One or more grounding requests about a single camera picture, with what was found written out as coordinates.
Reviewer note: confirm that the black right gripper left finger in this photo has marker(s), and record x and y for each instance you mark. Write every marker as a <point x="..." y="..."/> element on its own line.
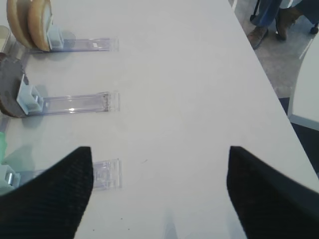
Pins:
<point x="51" y="205"/>

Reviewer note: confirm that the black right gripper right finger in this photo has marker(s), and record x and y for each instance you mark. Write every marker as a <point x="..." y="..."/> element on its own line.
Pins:
<point x="269" y="204"/>

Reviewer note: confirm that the standing green lettuce leaf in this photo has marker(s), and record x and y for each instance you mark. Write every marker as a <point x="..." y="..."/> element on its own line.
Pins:
<point x="3" y="146"/>

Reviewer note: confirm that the standing meat patty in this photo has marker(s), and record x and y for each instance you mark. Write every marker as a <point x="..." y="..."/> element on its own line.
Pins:
<point x="11" y="73"/>

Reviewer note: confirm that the spare burger bun right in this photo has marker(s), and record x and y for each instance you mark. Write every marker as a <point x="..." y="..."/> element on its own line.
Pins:
<point x="17" y="16"/>

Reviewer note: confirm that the person's legs in jeans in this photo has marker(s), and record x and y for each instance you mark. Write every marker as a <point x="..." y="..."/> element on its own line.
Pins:
<point x="269" y="11"/>

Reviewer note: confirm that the clear patty holder rail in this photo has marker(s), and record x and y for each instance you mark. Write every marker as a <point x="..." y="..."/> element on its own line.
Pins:
<point x="34" y="104"/>

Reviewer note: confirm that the clear bun holder rail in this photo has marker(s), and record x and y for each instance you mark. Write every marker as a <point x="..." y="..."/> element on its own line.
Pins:
<point x="57" y="43"/>

